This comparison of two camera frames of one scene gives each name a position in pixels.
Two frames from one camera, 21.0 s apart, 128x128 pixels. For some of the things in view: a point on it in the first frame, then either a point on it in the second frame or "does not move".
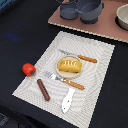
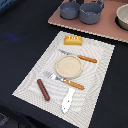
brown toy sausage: (43, 89) does not move
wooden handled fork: (69, 82) does not move
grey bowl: (69, 10) does not move
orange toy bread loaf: (70, 65) → (73, 40)
